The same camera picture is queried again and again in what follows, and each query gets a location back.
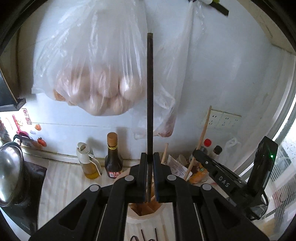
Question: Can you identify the plastic bag of eggs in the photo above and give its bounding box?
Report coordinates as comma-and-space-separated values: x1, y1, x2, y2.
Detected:
32, 1, 147, 116

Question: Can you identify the oil dispenser bottle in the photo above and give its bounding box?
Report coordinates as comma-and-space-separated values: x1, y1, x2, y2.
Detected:
76, 142, 102, 179

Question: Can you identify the white printed seasoning packet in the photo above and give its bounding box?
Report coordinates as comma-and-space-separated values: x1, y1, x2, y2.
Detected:
166, 155, 188, 179

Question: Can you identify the light bamboo chopstick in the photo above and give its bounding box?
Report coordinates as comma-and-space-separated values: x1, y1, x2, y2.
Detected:
161, 143, 169, 164
184, 106, 212, 181

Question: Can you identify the dark soy sauce bottle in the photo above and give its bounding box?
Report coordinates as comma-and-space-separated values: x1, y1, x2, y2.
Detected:
104, 132, 123, 179

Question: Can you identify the white plastic bag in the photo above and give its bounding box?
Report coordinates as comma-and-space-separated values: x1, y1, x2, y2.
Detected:
218, 138, 241, 171

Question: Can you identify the orange label sauce bottle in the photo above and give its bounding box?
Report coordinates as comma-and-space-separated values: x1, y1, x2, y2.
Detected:
189, 162, 209, 184

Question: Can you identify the beige utensil holder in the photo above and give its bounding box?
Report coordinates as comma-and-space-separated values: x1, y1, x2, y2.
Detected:
124, 190, 176, 240

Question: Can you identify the empty hanging plastic bag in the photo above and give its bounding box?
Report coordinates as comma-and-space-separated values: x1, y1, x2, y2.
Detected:
145, 1, 204, 138

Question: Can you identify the black cap bottle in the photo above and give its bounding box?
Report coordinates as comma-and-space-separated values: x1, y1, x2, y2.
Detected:
212, 145, 223, 159

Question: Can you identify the white wall power socket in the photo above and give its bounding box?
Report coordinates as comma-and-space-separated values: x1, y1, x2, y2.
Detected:
207, 109, 242, 130

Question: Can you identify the steel pot lid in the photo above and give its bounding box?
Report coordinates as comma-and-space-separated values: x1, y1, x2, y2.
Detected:
1, 142, 24, 207

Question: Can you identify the black induction cooker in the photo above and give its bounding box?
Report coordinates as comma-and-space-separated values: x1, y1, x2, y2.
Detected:
3, 162, 47, 235

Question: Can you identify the red cap dark bottle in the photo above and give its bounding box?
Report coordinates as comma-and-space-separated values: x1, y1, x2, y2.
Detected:
188, 138, 212, 166

